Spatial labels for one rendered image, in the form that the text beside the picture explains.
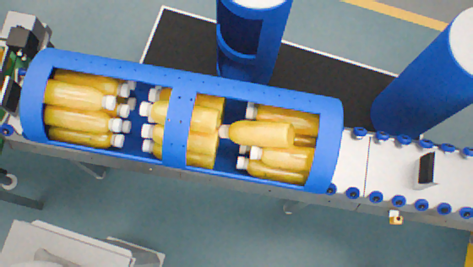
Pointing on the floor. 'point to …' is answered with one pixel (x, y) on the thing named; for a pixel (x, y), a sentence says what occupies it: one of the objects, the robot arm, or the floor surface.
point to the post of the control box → (19, 200)
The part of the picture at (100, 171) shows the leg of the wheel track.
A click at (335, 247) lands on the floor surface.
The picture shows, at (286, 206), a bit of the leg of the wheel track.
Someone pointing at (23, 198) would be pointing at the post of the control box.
